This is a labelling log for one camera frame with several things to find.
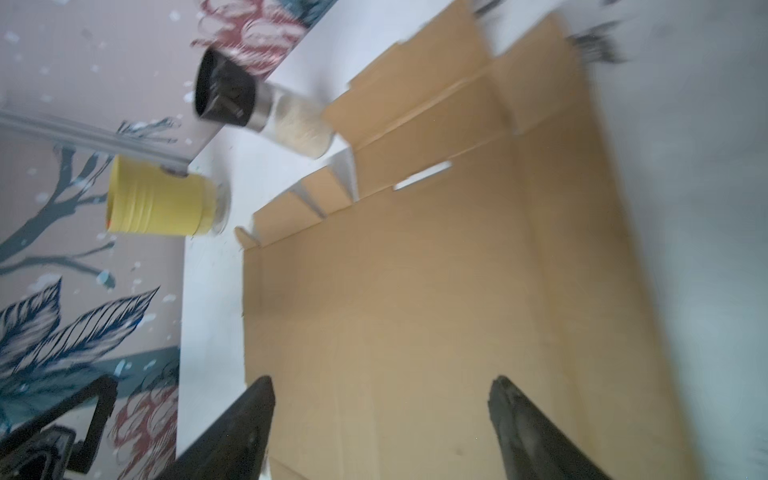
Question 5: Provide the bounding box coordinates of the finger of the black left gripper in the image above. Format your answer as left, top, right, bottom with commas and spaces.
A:
1, 375, 118, 479

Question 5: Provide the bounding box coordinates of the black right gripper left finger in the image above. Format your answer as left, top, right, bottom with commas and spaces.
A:
158, 376, 276, 480

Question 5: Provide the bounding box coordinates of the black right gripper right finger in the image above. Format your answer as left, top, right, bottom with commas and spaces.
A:
488, 376, 609, 480

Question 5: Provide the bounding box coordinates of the brown cardboard box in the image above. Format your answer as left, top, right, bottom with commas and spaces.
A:
243, 1, 700, 479

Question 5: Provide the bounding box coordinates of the yellow plastic cup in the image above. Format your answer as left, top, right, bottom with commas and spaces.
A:
106, 156, 229, 237

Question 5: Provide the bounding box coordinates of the glass spice grinder black cap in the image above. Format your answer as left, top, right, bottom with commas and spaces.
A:
194, 48, 335, 159

